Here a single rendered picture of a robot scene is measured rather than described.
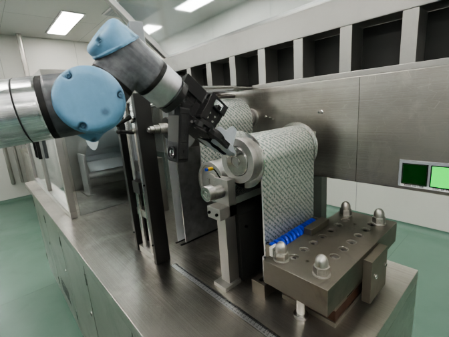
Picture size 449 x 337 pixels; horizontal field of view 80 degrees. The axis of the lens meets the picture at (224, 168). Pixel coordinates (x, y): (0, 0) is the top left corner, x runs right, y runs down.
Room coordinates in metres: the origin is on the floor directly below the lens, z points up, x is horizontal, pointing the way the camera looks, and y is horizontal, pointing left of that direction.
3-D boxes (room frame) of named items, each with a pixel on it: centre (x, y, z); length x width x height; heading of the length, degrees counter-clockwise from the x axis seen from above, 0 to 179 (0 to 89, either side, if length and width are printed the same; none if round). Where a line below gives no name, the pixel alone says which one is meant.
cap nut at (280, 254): (0.56, -0.12, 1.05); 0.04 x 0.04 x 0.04
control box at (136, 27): (1.10, 0.30, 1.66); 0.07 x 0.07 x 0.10; 26
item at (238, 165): (0.67, -0.04, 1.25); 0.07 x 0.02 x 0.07; 41
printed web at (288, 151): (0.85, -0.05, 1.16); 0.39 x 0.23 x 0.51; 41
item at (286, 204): (0.71, -0.18, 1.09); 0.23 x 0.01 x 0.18; 131
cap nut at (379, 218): (0.71, -0.43, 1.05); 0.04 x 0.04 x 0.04
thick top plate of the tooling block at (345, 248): (0.64, -0.28, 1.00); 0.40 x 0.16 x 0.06; 131
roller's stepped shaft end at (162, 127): (0.80, 0.19, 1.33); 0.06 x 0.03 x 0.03; 131
